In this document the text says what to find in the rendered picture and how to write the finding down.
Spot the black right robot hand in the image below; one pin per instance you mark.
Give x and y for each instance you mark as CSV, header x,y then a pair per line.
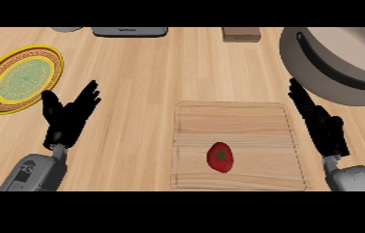
x,y
322,127

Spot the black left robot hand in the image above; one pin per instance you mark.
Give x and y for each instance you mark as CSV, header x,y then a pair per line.
x,y
68,117

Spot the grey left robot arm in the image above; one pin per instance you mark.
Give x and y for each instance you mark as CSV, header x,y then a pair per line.
x,y
35,172

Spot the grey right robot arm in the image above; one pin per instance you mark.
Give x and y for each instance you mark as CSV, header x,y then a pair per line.
x,y
344,175

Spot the wooden cutting board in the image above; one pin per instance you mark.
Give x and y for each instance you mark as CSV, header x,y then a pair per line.
x,y
237,146

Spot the red tomato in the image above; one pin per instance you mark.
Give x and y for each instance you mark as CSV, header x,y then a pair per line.
x,y
219,157

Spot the yellow and green plate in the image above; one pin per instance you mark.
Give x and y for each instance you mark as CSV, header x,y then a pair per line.
x,y
25,77

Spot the small grey round object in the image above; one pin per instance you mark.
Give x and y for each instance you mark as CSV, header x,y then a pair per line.
x,y
66,29

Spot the dark grey flat appliance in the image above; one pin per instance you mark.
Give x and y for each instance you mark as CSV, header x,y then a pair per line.
x,y
128,31

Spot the brown wooden block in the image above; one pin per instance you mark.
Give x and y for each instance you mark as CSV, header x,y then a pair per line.
x,y
241,34

